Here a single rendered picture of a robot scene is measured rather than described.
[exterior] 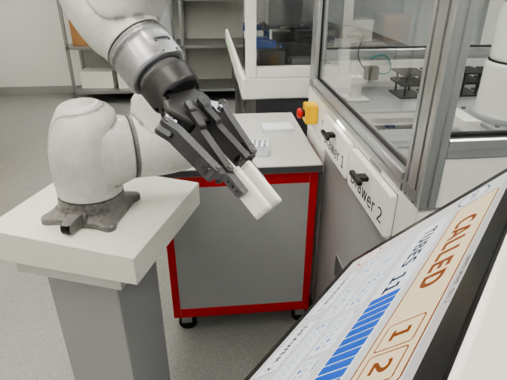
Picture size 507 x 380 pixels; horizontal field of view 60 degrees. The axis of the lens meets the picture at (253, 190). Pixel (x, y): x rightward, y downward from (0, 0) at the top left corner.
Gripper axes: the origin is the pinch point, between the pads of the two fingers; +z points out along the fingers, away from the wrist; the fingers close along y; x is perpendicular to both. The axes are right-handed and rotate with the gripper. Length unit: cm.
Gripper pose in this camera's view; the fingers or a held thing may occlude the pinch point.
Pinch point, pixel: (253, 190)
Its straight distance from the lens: 58.3
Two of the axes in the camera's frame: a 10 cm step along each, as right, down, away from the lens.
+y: 5.7, -3.5, 7.5
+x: -5.4, 5.3, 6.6
